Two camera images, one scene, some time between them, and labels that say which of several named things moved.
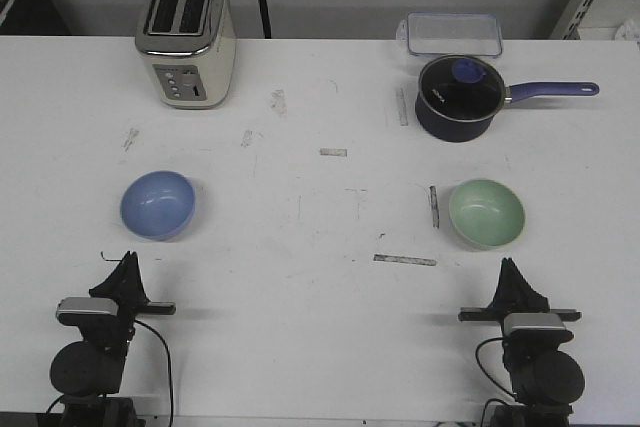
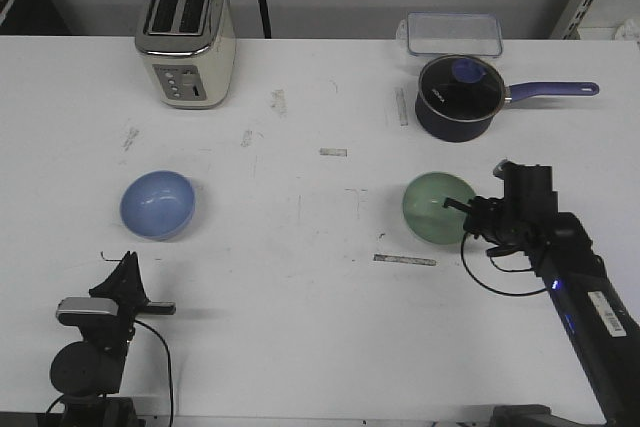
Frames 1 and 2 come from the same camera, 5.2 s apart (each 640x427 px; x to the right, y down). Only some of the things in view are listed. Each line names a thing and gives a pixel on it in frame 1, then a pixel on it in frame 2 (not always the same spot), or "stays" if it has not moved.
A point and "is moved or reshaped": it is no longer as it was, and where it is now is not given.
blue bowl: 158,205 stays
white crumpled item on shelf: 627,32 stays
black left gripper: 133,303 stays
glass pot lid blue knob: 460,91 stays
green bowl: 485,214 is moved or reshaped
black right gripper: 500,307 to 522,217
